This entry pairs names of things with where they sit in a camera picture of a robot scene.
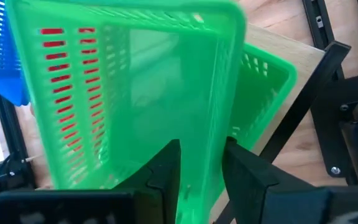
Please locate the green plastic slotted basket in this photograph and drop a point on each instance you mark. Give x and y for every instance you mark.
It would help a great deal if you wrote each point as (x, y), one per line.
(259, 93)
(166, 93)

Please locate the blue plastic slotted basket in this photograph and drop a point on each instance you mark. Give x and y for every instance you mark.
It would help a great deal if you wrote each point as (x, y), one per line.
(2, 62)

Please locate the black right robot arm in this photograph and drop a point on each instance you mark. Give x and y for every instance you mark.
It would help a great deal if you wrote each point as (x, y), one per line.
(353, 140)

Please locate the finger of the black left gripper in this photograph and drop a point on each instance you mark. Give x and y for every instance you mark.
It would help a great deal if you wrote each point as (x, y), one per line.
(253, 199)
(157, 199)

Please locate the red plastic slotted basket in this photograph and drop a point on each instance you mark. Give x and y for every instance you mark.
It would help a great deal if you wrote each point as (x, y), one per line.
(51, 31)

